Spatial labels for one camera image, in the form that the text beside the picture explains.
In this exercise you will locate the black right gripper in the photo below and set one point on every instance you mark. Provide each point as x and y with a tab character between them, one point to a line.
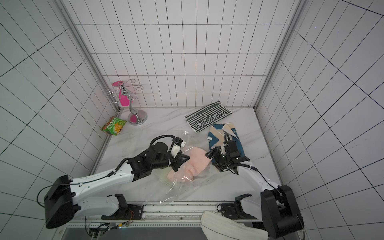
218	157

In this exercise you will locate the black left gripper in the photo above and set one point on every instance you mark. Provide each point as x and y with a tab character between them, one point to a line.
179	161

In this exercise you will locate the pink towel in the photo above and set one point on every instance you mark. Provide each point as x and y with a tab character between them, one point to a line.
194	166

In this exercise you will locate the clear plastic vacuum bag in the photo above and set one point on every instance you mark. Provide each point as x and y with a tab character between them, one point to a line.
165	185

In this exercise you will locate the pale green towel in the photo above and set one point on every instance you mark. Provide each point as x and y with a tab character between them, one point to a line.
167	177

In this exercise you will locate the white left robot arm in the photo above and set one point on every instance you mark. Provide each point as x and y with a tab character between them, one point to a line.
68	199

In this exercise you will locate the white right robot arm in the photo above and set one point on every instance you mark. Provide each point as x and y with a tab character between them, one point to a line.
273	204

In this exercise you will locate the green white striped towel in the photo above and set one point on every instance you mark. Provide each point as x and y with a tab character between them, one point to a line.
207	116

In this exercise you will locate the chrome cup holder stand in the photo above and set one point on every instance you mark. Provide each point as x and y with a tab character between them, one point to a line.
136	117

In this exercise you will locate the green snack packet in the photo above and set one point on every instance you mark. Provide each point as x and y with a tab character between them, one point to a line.
114	126

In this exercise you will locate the pink plastic scoop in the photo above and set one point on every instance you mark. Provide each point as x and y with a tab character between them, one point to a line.
123	94

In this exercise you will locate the white striped cloth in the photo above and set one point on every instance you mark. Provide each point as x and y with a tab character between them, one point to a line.
217	227

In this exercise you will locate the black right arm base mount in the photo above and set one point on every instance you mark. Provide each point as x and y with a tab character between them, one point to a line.
234	211

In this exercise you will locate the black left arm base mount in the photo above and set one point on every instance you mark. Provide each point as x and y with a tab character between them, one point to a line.
124	211

